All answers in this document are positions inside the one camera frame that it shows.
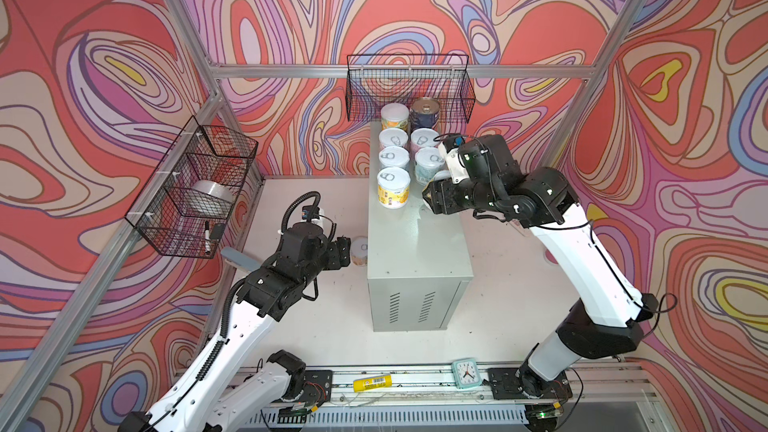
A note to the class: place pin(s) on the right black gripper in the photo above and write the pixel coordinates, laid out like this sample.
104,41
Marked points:
441,193

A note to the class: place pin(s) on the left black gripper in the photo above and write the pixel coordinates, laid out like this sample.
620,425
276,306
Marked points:
337,259

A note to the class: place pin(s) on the pink label pull-tab can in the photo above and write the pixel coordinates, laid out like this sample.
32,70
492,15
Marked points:
393,137

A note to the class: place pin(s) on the blue label tin can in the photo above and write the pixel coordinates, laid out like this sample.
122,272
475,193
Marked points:
424,113

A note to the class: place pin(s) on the green orange peach can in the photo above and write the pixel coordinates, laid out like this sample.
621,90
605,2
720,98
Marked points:
395,115

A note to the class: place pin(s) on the yellow label can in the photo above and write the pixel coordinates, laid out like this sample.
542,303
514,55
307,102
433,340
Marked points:
439,178

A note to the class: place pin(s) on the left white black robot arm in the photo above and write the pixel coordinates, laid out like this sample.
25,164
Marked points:
202,400

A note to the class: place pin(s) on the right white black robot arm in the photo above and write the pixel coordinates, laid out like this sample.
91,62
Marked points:
607,317

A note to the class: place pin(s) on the grey metal cabinet box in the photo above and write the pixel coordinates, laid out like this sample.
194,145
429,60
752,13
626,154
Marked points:
418,263

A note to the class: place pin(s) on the grey blue sponge block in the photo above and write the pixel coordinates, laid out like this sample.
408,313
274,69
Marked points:
239,260

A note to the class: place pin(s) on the black marker pen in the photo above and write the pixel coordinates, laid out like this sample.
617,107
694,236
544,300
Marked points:
207,241

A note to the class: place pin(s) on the yellow label tag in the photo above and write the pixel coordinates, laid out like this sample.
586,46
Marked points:
372,383

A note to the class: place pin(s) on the white tape roll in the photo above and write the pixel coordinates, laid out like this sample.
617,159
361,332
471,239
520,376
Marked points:
214,189

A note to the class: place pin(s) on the small green alarm clock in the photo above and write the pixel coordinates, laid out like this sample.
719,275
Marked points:
466,374

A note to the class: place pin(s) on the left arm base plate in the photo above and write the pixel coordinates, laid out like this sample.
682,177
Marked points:
316,389

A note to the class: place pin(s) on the black wire basket back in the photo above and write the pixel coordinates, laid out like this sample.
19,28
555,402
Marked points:
376,79

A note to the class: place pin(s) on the black wire basket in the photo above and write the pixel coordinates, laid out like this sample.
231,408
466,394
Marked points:
171,219
376,79

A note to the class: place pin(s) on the black wire basket left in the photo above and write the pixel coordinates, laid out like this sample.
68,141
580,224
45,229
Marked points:
171,219

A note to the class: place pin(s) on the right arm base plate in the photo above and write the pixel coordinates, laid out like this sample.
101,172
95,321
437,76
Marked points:
509,383

